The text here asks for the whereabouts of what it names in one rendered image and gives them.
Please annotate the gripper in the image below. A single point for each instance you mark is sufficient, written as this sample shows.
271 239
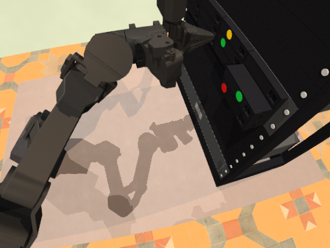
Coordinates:
186 36

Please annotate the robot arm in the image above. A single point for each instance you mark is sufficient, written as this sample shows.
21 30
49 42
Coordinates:
107 59

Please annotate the black server rack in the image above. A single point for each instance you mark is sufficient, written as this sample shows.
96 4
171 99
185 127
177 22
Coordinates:
278 78

